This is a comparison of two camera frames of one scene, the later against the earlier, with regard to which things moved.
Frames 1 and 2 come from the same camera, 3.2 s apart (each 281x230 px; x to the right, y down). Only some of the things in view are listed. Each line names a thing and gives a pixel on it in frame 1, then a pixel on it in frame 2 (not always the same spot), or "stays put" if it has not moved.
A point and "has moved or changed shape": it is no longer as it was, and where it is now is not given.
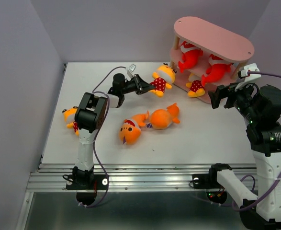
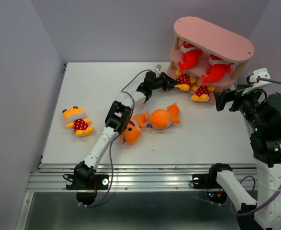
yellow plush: [69, 115] stays put
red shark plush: [190, 56] stays put
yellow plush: [197, 88] to [202, 93]
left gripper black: [146, 86] to [168, 83]
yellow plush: [163, 78] has moved or changed shape
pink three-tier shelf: [207, 53] stays put
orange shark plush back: [161, 119] stays put
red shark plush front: [218, 68] stays put
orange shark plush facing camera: [130, 131] stays put
